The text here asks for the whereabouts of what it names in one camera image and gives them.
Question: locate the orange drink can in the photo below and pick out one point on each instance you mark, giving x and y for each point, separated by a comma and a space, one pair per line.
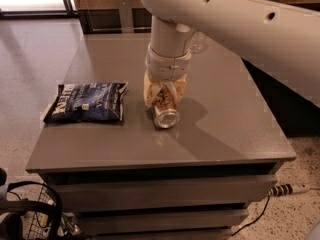
164, 112

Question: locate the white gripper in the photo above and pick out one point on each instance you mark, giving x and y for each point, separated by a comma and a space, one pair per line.
167, 65

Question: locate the white power strip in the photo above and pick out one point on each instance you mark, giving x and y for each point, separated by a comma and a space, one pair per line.
290, 189

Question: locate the blue chip bag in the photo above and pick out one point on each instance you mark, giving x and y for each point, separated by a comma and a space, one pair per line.
86, 102

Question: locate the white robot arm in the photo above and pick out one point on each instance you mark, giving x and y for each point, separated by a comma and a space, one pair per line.
281, 40

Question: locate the black wire basket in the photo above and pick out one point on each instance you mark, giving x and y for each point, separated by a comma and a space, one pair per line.
46, 226

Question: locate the grey drawer cabinet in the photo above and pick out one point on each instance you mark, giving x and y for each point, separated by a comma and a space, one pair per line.
194, 181

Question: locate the left metal bracket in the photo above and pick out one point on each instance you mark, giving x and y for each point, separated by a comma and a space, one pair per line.
126, 16

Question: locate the clear plastic water bottle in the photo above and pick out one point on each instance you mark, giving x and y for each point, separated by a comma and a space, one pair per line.
198, 43

